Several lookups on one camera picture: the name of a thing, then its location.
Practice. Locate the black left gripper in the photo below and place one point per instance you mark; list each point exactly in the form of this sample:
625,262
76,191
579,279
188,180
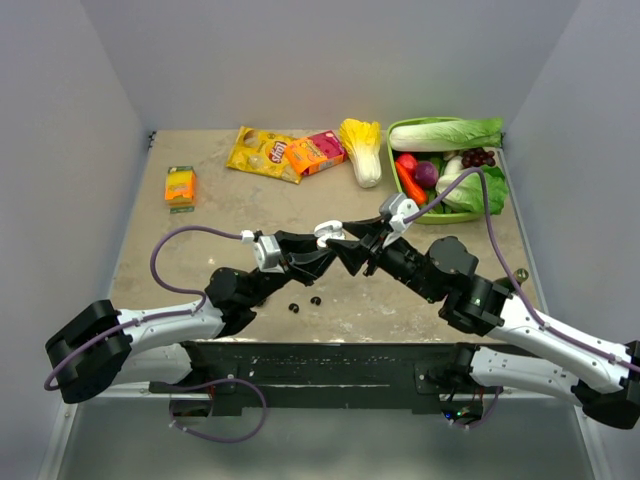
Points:
300,257

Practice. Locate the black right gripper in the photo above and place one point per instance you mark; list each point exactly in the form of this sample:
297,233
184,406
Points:
370,248

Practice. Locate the white earbud charging case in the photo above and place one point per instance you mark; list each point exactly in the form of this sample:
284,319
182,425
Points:
329,230

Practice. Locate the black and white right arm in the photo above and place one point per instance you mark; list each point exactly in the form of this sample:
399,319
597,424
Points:
600,376

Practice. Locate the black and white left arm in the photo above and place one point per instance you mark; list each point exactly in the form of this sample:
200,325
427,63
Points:
105,346

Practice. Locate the green plastic basket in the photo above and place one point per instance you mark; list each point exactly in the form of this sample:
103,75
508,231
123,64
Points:
440,214

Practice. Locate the orange red pepper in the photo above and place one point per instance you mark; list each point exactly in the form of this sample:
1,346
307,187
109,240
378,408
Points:
411,188

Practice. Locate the red apple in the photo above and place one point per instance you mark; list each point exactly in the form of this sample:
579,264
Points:
407,161

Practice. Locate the purple red onion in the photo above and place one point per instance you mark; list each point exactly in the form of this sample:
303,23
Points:
426,175

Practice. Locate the orange pink snack box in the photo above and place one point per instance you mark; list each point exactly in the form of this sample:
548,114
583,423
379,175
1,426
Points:
315,153

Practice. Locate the yellow white napa cabbage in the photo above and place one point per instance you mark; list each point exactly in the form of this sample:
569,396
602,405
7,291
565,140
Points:
362,141

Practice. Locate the yellow chips bag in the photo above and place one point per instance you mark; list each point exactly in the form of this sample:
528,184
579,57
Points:
262,152

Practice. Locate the green leafy bok choy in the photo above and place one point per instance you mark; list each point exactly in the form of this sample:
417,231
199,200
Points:
467,195

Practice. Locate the orange yellow sponge pack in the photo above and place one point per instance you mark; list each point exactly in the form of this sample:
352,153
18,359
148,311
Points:
180,189

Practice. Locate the purple grapes bunch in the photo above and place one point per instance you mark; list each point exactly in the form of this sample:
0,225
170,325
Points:
478,157

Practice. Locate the green glass bottle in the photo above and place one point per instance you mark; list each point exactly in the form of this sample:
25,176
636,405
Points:
518,277

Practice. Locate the long green white cabbage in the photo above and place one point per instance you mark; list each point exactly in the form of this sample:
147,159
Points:
440,134

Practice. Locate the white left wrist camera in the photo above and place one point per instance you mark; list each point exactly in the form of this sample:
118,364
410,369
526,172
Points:
266,250

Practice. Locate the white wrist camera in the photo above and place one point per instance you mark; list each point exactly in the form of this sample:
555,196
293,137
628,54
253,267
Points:
394,212
266,250

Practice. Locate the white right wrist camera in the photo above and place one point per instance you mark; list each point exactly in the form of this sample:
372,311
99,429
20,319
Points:
394,212

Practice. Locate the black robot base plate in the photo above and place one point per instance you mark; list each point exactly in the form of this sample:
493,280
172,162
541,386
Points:
421,378

